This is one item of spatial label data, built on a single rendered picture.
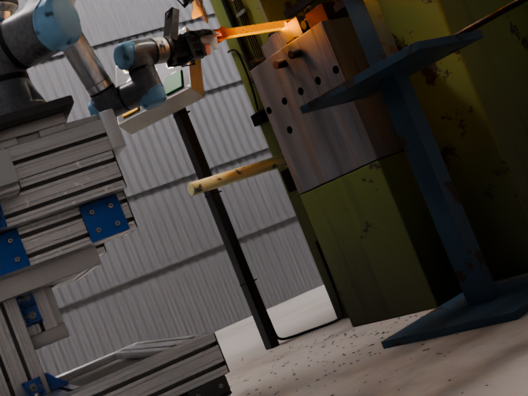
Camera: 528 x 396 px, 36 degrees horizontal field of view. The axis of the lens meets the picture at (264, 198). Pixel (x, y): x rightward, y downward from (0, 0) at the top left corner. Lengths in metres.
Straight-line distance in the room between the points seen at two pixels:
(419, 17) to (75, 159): 1.16
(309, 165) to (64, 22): 1.07
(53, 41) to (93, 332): 2.96
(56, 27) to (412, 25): 1.14
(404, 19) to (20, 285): 1.37
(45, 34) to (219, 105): 3.24
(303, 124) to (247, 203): 2.34
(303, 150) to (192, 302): 2.26
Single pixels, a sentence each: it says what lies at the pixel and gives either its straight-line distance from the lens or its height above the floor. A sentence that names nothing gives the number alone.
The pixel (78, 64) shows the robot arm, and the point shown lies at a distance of 2.33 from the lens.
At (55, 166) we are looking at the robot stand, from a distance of 1.85.
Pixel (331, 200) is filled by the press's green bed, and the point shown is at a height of 0.41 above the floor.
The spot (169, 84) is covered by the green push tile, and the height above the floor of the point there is 1.01.
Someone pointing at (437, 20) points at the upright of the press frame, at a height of 0.78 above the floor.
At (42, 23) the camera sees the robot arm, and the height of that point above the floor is 0.97.
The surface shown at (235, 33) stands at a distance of 2.57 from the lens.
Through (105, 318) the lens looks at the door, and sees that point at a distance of 4.66.
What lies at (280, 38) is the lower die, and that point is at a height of 0.97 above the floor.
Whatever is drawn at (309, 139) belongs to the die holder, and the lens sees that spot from 2.62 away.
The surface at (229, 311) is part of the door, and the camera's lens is 4.82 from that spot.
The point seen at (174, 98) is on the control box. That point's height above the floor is 0.95.
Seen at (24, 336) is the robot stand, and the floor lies 0.37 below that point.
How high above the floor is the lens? 0.36
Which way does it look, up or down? 3 degrees up
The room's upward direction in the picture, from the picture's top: 22 degrees counter-clockwise
